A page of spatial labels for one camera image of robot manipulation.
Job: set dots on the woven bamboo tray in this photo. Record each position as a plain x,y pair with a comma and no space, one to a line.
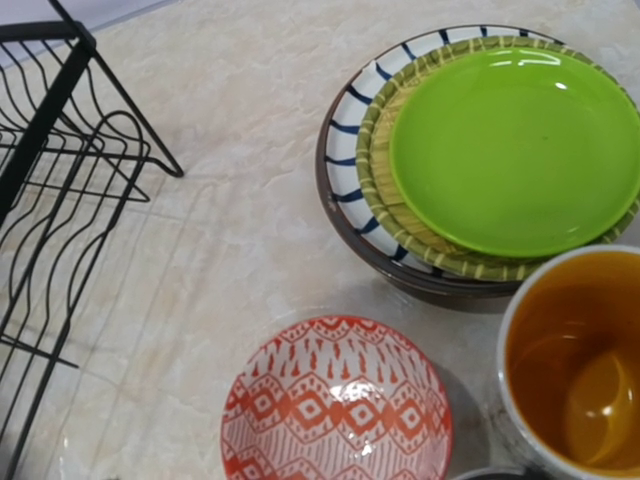
375,150

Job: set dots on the blue white patterned bowl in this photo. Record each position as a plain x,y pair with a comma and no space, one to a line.
337,397

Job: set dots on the green plate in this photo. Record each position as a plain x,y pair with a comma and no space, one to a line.
510,155

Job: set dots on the white calligraphy cup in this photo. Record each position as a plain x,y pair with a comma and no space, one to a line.
567,366

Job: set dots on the black wire dish rack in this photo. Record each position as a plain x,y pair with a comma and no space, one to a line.
73,147

